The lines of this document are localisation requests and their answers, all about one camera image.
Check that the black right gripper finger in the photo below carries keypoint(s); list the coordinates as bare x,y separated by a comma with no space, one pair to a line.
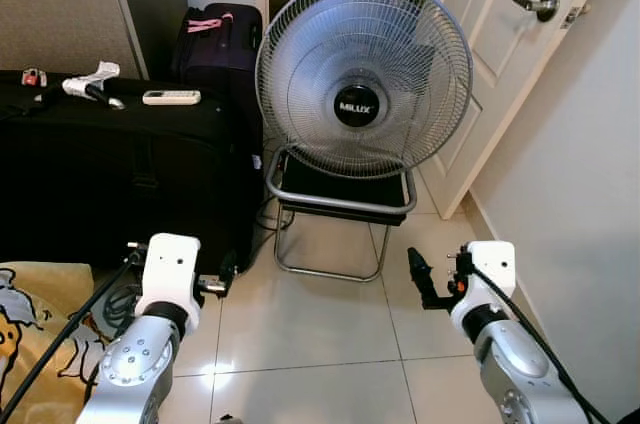
418,266
463,262

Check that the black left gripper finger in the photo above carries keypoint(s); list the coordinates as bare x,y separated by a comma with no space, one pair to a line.
228,272

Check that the yellow egg cartoon blanket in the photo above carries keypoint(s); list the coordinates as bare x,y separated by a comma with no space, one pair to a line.
40,344

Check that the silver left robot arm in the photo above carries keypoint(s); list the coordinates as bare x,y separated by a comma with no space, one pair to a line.
130,366

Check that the large black suitcase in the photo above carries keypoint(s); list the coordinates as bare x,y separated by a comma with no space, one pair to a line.
100,174

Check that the white panelled door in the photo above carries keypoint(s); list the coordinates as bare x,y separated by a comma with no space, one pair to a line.
500,84

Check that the white remote control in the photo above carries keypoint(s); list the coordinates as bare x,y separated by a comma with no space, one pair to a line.
171,97

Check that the dark purple suitcase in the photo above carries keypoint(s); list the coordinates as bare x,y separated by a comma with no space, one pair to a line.
215,59

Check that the black brush with white cloth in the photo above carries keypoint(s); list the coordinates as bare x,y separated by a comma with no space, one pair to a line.
92,86

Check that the silver electric fan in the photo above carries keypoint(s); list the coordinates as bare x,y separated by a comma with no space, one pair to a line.
330,44

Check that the pink ribbon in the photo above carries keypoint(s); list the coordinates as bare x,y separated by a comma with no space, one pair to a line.
208,22

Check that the metal door latch plate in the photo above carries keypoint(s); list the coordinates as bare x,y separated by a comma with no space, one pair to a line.
575,16

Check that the small red white object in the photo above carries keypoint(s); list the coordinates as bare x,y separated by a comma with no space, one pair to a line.
34,77

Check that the grey framed partition panel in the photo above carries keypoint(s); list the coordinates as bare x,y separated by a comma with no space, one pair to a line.
60,4

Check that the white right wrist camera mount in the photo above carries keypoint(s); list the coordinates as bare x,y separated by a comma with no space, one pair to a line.
490,264

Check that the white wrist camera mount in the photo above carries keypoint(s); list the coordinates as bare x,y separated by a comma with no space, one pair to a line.
490,264
168,269

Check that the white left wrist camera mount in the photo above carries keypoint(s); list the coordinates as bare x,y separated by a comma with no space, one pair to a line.
168,269

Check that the metal frame black chair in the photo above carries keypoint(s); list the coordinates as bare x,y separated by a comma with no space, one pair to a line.
340,196

